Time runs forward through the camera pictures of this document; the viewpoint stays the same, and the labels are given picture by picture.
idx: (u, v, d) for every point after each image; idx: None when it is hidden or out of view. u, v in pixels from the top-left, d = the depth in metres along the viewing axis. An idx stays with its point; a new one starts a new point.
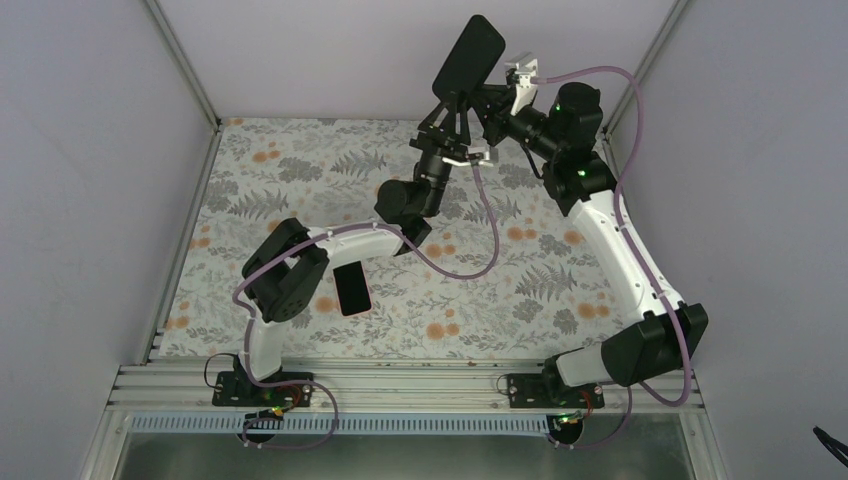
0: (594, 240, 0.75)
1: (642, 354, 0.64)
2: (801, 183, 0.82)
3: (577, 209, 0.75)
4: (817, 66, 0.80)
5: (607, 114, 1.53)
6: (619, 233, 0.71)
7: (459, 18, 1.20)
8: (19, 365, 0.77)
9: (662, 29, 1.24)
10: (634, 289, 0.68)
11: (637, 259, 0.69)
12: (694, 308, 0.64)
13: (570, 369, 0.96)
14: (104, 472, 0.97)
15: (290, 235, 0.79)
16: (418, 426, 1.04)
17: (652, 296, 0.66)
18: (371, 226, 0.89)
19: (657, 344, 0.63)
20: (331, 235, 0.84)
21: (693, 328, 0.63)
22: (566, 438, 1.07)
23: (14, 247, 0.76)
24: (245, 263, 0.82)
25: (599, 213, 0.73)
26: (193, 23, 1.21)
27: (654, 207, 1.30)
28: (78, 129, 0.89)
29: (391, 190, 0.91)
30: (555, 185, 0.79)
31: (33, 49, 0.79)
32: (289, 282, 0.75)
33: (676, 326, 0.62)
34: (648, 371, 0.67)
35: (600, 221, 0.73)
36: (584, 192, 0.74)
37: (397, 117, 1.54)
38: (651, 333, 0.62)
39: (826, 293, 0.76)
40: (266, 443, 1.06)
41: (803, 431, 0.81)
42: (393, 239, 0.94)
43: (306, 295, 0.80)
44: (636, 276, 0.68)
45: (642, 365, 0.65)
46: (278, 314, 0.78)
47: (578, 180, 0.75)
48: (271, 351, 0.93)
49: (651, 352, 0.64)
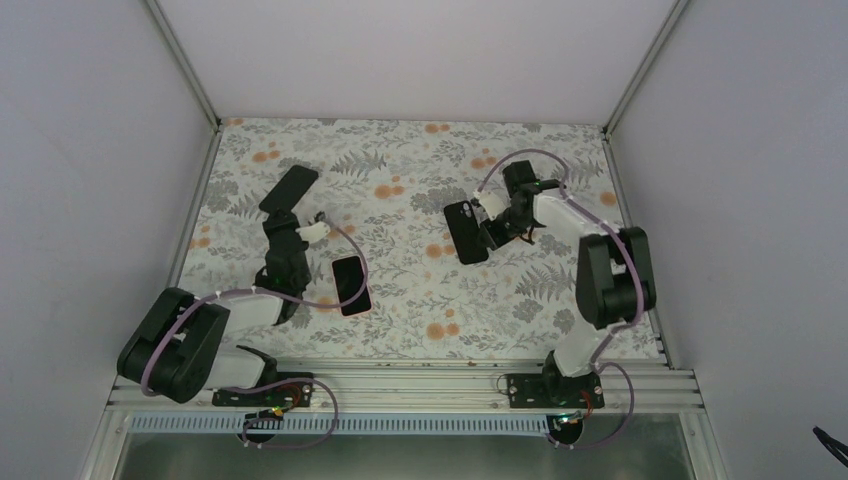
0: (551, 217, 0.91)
1: (596, 266, 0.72)
2: (801, 183, 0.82)
3: (537, 205, 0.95)
4: (818, 66, 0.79)
5: (606, 114, 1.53)
6: (564, 203, 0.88)
7: (459, 15, 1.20)
8: (19, 363, 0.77)
9: (662, 30, 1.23)
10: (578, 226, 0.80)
11: (577, 210, 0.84)
12: (635, 232, 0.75)
13: (567, 359, 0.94)
14: (105, 472, 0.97)
15: (176, 302, 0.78)
16: (418, 426, 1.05)
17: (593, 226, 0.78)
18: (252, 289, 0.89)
19: (605, 257, 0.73)
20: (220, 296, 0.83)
21: (637, 248, 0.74)
22: (566, 438, 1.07)
23: (13, 245, 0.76)
24: (127, 350, 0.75)
25: (548, 195, 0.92)
26: (193, 22, 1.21)
27: (654, 208, 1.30)
28: (76, 126, 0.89)
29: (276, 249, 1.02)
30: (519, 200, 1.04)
31: (34, 49, 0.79)
32: (192, 341, 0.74)
33: (618, 243, 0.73)
34: (614, 298, 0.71)
35: (548, 198, 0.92)
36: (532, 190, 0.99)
37: (397, 117, 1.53)
38: (597, 248, 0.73)
39: (827, 293, 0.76)
40: (266, 443, 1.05)
41: (803, 431, 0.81)
42: (276, 302, 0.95)
43: (209, 360, 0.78)
44: (579, 219, 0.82)
45: (602, 284, 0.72)
46: (187, 386, 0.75)
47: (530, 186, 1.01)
48: (235, 365, 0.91)
49: (603, 264, 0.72)
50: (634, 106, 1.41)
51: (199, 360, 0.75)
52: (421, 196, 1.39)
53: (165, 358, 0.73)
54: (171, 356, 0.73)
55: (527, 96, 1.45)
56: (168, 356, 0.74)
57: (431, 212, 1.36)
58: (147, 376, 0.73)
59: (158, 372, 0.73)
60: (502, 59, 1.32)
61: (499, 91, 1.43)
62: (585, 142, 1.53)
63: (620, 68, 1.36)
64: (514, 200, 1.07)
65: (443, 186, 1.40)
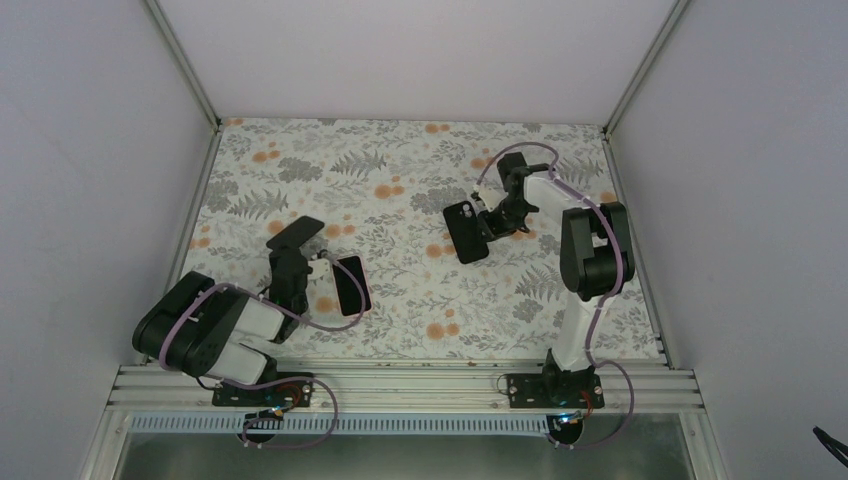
0: (541, 197, 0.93)
1: (576, 236, 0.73)
2: (800, 184, 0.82)
3: (526, 187, 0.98)
4: (818, 66, 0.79)
5: (606, 114, 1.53)
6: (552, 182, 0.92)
7: (460, 15, 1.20)
8: (18, 363, 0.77)
9: (662, 30, 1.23)
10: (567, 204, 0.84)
11: (563, 189, 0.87)
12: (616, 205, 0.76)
13: (561, 349, 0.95)
14: (105, 472, 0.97)
15: (197, 285, 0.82)
16: (418, 426, 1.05)
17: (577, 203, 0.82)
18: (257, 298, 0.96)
19: (587, 229, 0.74)
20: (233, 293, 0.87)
21: (617, 220, 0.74)
22: (566, 438, 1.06)
23: (13, 246, 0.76)
24: (140, 325, 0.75)
25: (536, 175, 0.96)
26: (193, 23, 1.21)
27: (654, 208, 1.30)
28: (75, 126, 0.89)
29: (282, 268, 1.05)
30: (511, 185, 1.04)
31: (33, 48, 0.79)
32: (213, 318, 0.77)
33: (599, 215, 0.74)
34: (594, 268, 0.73)
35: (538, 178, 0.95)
36: (524, 172, 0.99)
37: (397, 117, 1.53)
38: (578, 219, 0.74)
39: (827, 293, 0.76)
40: (266, 443, 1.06)
41: (803, 431, 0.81)
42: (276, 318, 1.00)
43: (222, 342, 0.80)
44: (566, 198, 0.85)
45: (583, 254, 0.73)
46: (202, 361, 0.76)
47: (520, 170, 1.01)
48: (239, 357, 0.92)
49: (585, 235, 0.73)
50: (635, 106, 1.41)
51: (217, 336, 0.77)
52: (421, 196, 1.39)
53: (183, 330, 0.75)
54: (188, 330, 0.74)
55: (527, 97, 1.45)
56: (186, 330, 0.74)
57: (431, 212, 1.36)
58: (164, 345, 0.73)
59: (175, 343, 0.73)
60: (502, 59, 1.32)
61: (499, 90, 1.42)
62: (585, 142, 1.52)
63: (620, 68, 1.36)
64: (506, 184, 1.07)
65: (443, 186, 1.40)
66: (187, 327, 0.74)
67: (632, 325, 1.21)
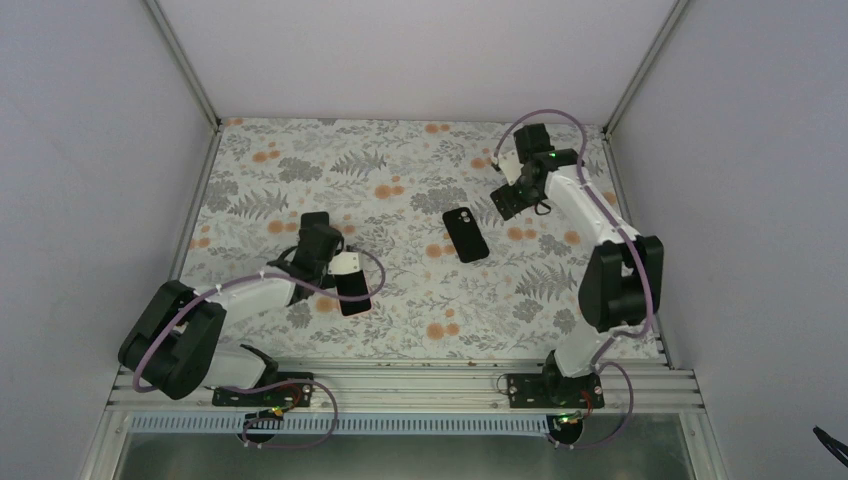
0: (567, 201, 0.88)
1: (606, 275, 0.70)
2: (800, 183, 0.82)
3: (551, 183, 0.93)
4: (818, 66, 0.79)
5: (606, 114, 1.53)
6: (582, 190, 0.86)
7: (460, 14, 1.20)
8: (18, 363, 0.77)
9: (662, 30, 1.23)
10: (595, 227, 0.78)
11: (597, 206, 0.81)
12: (652, 241, 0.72)
13: (566, 359, 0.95)
14: (105, 472, 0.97)
15: (175, 297, 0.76)
16: (419, 426, 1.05)
17: (610, 230, 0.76)
18: (258, 276, 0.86)
19: (619, 268, 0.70)
20: (221, 289, 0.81)
21: (651, 258, 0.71)
22: (566, 438, 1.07)
23: (13, 245, 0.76)
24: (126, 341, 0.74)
25: (566, 179, 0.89)
26: (193, 23, 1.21)
27: (654, 207, 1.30)
28: (75, 126, 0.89)
29: (311, 235, 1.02)
30: (534, 171, 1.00)
31: (33, 47, 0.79)
32: (186, 343, 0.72)
33: (633, 253, 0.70)
34: (619, 306, 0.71)
35: (569, 182, 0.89)
36: (554, 166, 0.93)
37: (397, 117, 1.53)
38: (610, 256, 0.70)
39: (827, 293, 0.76)
40: (266, 443, 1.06)
41: (803, 431, 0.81)
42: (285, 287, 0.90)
43: (205, 360, 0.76)
44: (597, 217, 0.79)
45: (610, 293, 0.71)
46: (181, 384, 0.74)
47: (549, 162, 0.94)
48: (236, 365, 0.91)
49: (615, 274, 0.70)
50: (635, 106, 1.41)
51: (192, 360, 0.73)
52: (421, 196, 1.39)
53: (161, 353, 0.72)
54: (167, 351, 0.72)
55: (527, 96, 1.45)
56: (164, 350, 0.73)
57: (431, 212, 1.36)
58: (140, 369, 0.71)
59: (153, 366, 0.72)
60: (502, 58, 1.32)
61: (499, 90, 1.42)
62: (585, 142, 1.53)
63: (620, 68, 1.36)
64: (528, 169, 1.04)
65: (443, 186, 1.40)
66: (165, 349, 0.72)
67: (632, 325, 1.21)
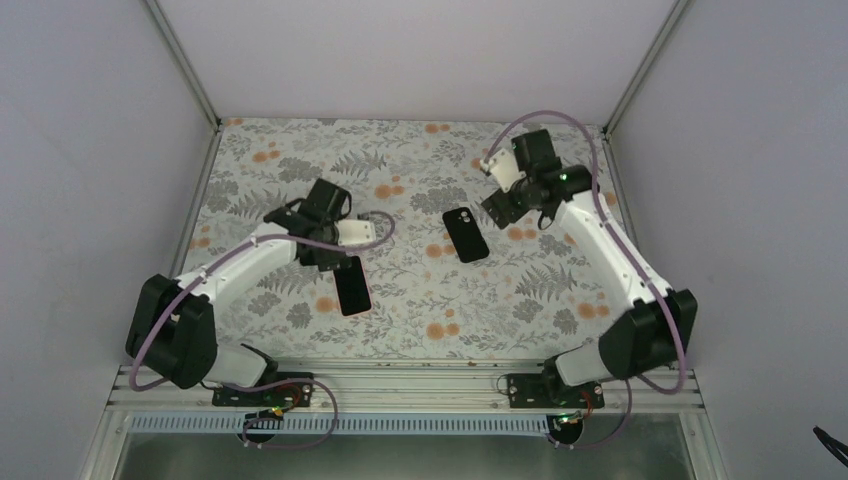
0: (585, 236, 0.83)
1: (635, 338, 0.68)
2: (799, 183, 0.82)
3: (564, 212, 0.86)
4: (817, 65, 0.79)
5: (607, 114, 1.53)
6: (603, 227, 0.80)
7: (460, 14, 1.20)
8: (18, 362, 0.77)
9: (662, 30, 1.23)
10: (622, 279, 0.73)
11: (622, 252, 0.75)
12: (684, 295, 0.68)
13: (569, 370, 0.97)
14: (105, 472, 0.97)
15: (161, 293, 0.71)
16: (419, 426, 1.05)
17: (640, 284, 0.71)
18: (250, 244, 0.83)
19: (651, 331, 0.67)
20: (206, 275, 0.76)
21: (684, 314, 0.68)
22: (566, 438, 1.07)
23: (14, 245, 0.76)
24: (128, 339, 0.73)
25: (584, 213, 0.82)
26: (193, 22, 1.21)
27: (654, 207, 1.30)
28: (75, 126, 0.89)
29: (317, 189, 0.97)
30: (541, 195, 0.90)
31: (34, 48, 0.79)
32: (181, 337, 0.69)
33: (667, 314, 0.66)
34: (644, 361, 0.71)
35: (587, 217, 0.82)
36: (567, 194, 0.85)
37: (397, 117, 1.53)
38: (642, 320, 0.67)
39: (826, 293, 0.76)
40: (266, 443, 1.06)
41: (802, 431, 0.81)
42: (282, 247, 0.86)
43: (207, 348, 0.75)
44: (624, 268, 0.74)
45: (639, 352, 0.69)
46: (186, 374, 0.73)
47: (560, 187, 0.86)
48: (238, 362, 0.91)
49: (646, 335, 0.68)
50: (635, 106, 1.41)
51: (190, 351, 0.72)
52: (421, 196, 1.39)
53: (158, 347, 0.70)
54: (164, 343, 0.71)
55: (527, 97, 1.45)
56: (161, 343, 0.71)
57: (431, 212, 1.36)
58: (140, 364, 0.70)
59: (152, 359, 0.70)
60: (502, 58, 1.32)
61: (499, 90, 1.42)
62: (585, 141, 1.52)
63: (620, 68, 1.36)
64: (533, 190, 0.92)
65: (443, 186, 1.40)
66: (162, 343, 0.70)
67: None
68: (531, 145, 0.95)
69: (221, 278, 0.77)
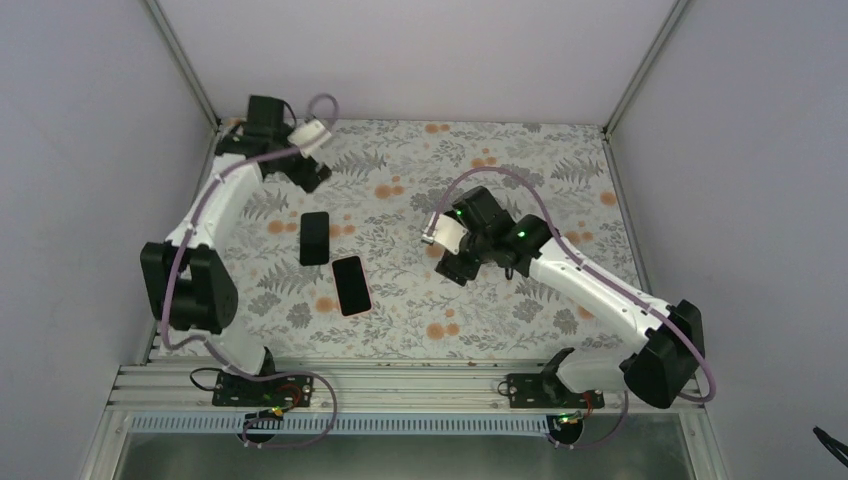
0: (564, 283, 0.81)
1: (666, 370, 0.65)
2: (799, 184, 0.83)
3: (536, 268, 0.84)
4: (817, 66, 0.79)
5: (606, 114, 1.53)
6: (582, 270, 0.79)
7: (460, 14, 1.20)
8: (19, 362, 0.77)
9: (662, 31, 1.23)
10: (624, 314, 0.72)
11: (612, 288, 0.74)
12: (685, 308, 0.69)
13: (574, 382, 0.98)
14: (105, 472, 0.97)
15: (161, 259, 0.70)
16: (419, 426, 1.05)
17: (643, 314, 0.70)
18: (219, 180, 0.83)
19: (674, 356, 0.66)
20: (194, 225, 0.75)
21: (692, 325, 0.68)
22: (566, 438, 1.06)
23: (14, 244, 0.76)
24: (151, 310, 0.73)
25: (557, 262, 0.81)
26: (193, 22, 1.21)
27: (654, 207, 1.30)
28: (75, 126, 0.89)
29: (256, 112, 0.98)
30: (508, 256, 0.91)
31: (35, 48, 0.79)
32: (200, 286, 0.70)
33: (680, 334, 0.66)
34: (677, 388, 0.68)
35: (561, 264, 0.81)
36: (527, 249, 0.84)
37: (398, 117, 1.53)
38: (663, 348, 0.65)
39: (826, 293, 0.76)
40: (266, 442, 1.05)
41: (801, 431, 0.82)
42: (246, 172, 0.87)
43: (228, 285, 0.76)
44: (620, 303, 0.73)
45: (673, 380, 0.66)
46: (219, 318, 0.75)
47: (523, 246, 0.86)
48: (243, 342, 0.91)
49: (672, 363, 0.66)
50: (635, 106, 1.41)
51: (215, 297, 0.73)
52: (421, 196, 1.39)
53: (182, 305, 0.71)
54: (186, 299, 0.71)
55: (527, 97, 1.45)
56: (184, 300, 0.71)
57: (431, 212, 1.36)
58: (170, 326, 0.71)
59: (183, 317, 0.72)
60: (503, 58, 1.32)
61: (499, 90, 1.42)
62: (585, 142, 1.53)
63: (620, 69, 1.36)
64: (498, 253, 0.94)
65: (443, 187, 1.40)
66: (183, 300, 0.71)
67: None
68: (477, 206, 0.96)
69: (210, 223, 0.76)
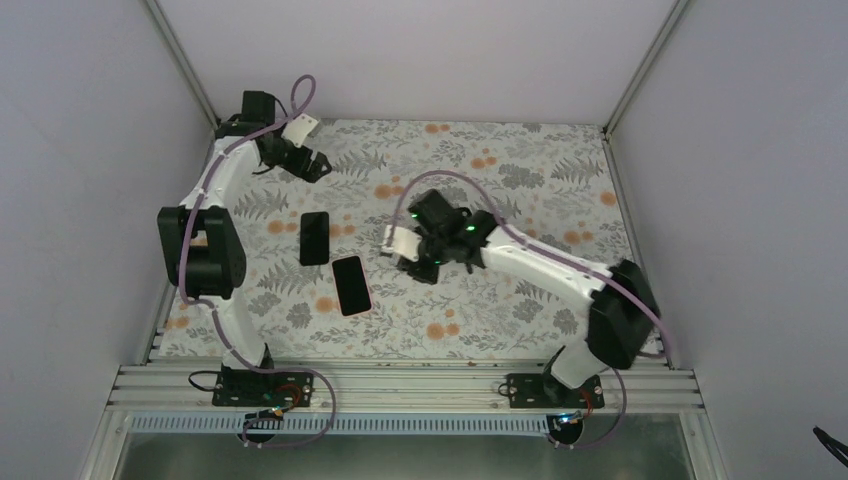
0: (515, 267, 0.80)
1: (620, 334, 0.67)
2: (798, 185, 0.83)
3: (486, 256, 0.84)
4: (817, 66, 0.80)
5: (606, 114, 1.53)
6: (527, 250, 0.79)
7: (460, 14, 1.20)
8: (19, 362, 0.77)
9: (661, 31, 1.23)
10: (569, 282, 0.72)
11: (557, 261, 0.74)
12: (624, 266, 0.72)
13: (565, 373, 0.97)
14: (105, 472, 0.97)
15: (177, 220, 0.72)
16: (419, 426, 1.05)
17: (586, 278, 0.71)
18: (222, 156, 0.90)
19: (619, 312, 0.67)
20: (204, 191, 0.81)
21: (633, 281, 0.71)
22: (567, 438, 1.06)
23: (14, 245, 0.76)
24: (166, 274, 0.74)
25: (501, 245, 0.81)
26: (193, 22, 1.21)
27: (654, 207, 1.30)
28: (75, 127, 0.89)
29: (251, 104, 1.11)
30: (462, 251, 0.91)
31: (35, 48, 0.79)
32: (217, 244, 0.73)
33: (621, 288, 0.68)
34: (634, 343, 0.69)
35: (508, 249, 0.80)
36: (478, 240, 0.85)
37: (397, 117, 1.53)
38: (607, 306, 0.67)
39: (825, 294, 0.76)
40: (266, 443, 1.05)
41: (800, 431, 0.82)
42: (248, 147, 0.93)
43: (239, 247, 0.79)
44: (564, 271, 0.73)
45: (626, 336, 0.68)
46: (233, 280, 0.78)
47: (473, 238, 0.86)
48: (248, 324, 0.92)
49: (620, 319, 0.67)
50: (635, 106, 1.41)
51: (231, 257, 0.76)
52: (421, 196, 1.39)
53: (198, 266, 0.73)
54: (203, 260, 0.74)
55: (527, 97, 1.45)
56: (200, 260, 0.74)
57: None
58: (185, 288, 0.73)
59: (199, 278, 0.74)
60: (503, 58, 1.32)
61: (499, 90, 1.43)
62: (585, 142, 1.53)
63: (620, 69, 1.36)
64: (454, 250, 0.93)
65: (443, 187, 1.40)
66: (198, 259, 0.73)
67: None
68: (428, 207, 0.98)
69: (218, 189, 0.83)
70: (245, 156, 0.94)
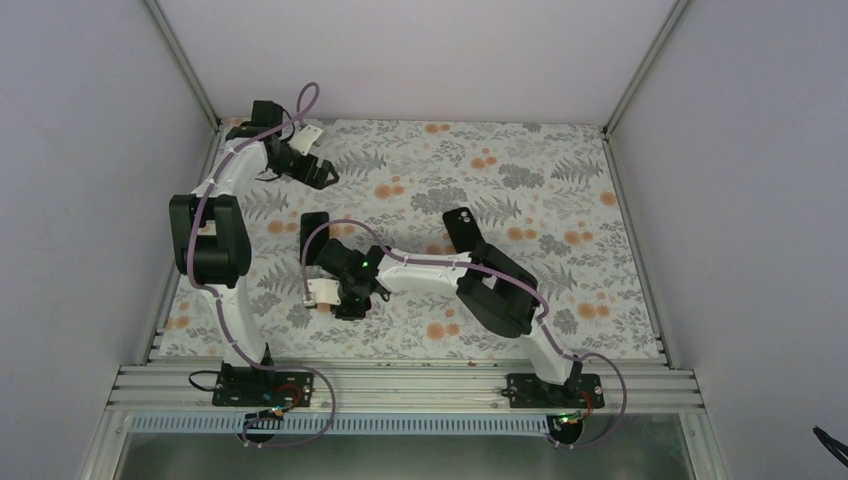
0: (407, 280, 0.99)
1: (494, 306, 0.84)
2: (799, 185, 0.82)
3: (386, 281, 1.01)
4: (816, 67, 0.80)
5: (606, 114, 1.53)
6: (407, 264, 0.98)
7: (459, 14, 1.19)
8: (18, 362, 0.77)
9: (662, 30, 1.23)
10: (441, 278, 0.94)
11: (430, 264, 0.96)
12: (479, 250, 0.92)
13: (542, 370, 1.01)
14: (105, 472, 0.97)
15: (186, 208, 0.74)
16: (419, 426, 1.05)
17: (451, 269, 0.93)
18: (232, 153, 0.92)
19: (482, 290, 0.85)
20: (215, 182, 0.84)
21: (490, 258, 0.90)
22: (567, 438, 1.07)
23: (14, 245, 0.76)
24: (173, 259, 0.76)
25: (388, 271, 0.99)
26: (193, 21, 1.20)
27: (654, 208, 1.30)
28: (75, 128, 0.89)
29: (257, 110, 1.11)
30: (366, 287, 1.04)
31: (35, 48, 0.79)
32: (222, 232, 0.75)
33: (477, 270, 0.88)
34: (515, 310, 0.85)
35: (394, 269, 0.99)
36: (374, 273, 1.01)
37: (397, 117, 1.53)
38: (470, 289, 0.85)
39: (826, 294, 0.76)
40: (266, 443, 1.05)
41: (800, 431, 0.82)
42: (257, 148, 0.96)
43: (246, 237, 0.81)
44: (436, 271, 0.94)
45: (501, 306, 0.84)
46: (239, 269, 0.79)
47: (368, 273, 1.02)
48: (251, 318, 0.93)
49: (487, 295, 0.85)
50: (635, 106, 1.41)
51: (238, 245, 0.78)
52: (420, 196, 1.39)
53: (204, 253, 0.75)
54: (209, 248, 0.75)
55: (527, 97, 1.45)
56: (208, 247, 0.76)
57: (431, 212, 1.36)
58: (191, 274, 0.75)
59: (206, 264, 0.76)
60: (503, 58, 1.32)
61: (499, 91, 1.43)
62: (585, 142, 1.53)
63: (620, 69, 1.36)
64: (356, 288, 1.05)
65: (443, 186, 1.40)
66: (204, 247, 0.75)
67: (632, 325, 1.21)
68: (327, 255, 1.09)
69: (228, 181, 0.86)
70: (254, 155, 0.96)
